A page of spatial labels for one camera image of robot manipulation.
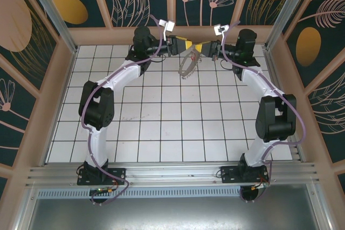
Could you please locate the right small circuit board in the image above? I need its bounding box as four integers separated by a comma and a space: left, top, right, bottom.
250, 182, 270, 191

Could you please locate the small circuit board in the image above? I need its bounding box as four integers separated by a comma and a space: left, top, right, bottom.
250, 182, 270, 191
89, 187, 114, 196

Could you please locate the left small circuit board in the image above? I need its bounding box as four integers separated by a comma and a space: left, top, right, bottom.
89, 187, 114, 196

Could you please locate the grey metal sheet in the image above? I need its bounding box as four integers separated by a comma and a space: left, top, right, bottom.
26, 184, 334, 230

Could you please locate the aluminium corner post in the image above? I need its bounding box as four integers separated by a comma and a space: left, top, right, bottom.
264, 0, 316, 51
22, 0, 79, 53

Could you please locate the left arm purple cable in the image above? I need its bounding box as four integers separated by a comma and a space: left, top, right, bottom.
80, 14, 167, 206

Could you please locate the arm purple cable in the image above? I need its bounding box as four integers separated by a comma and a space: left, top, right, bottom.
80, 14, 167, 206
220, 19, 307, 204

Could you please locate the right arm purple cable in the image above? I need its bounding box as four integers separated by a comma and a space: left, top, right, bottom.
220, 19, 307, 204

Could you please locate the aluminium mounting rail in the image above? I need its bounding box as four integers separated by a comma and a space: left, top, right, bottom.
25, 161, 320, 188

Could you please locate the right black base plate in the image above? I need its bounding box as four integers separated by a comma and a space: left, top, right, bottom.
220, 164, 270, 186

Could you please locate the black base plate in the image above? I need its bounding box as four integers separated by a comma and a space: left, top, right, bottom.
77, 167, 127, 186
220, 164, 270, 186

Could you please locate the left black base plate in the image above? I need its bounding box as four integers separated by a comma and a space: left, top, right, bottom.
77, 167, 127, 186

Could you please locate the grey slotted cable duct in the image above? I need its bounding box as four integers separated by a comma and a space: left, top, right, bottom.
36, 188, 243, 200

